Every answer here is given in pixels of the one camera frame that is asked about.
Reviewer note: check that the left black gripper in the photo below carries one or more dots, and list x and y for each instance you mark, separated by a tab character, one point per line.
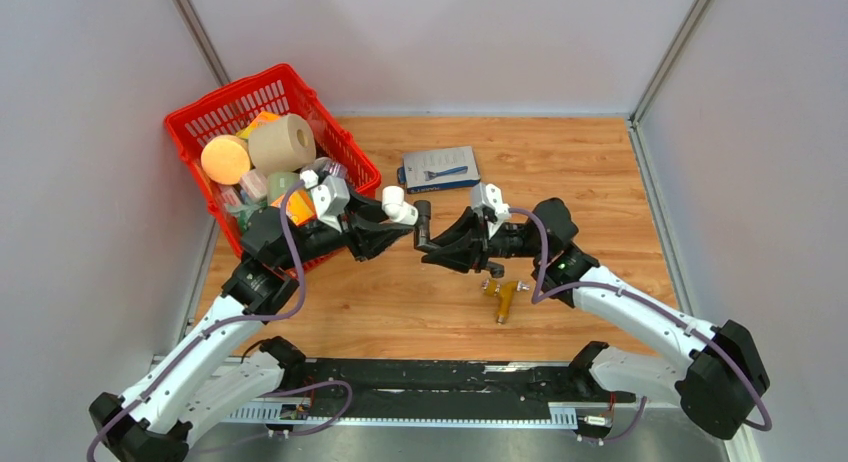
364	238

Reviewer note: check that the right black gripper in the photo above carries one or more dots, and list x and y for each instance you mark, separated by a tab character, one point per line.
466	242

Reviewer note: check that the white pvc elbow fitting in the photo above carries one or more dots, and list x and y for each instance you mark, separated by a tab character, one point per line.
396	208

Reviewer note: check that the dark grey metal faucet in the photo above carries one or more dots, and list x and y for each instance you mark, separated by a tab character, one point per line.
422	234

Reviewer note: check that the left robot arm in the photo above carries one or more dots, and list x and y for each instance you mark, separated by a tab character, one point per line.
163	415

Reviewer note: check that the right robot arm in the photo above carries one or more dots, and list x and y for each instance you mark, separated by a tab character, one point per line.
713	373

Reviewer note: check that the yellow brass tap valve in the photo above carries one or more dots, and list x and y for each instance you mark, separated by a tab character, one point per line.
504	292

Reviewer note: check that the yellow orange snack packet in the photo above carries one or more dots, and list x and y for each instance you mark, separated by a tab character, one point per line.
300	208

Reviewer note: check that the grey blue razor box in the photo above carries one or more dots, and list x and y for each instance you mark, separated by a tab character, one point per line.
438	170

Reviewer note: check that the pale green soap bottle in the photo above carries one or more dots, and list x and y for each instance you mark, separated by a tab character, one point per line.
279	183

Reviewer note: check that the brown toilet paper roll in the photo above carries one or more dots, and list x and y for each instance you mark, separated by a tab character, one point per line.
284	145

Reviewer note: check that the red plastic basket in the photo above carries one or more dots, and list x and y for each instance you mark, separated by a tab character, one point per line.
230	108

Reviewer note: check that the orange round sponge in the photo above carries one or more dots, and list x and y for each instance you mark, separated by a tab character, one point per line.
225	159

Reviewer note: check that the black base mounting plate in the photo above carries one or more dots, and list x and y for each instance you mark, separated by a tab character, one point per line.
435	394

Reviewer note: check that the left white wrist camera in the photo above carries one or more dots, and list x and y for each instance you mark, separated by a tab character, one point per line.
330	198

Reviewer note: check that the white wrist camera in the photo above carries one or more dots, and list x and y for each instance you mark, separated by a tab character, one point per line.
488	201
330	198

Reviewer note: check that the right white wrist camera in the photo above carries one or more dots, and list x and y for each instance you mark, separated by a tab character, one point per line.
488	201

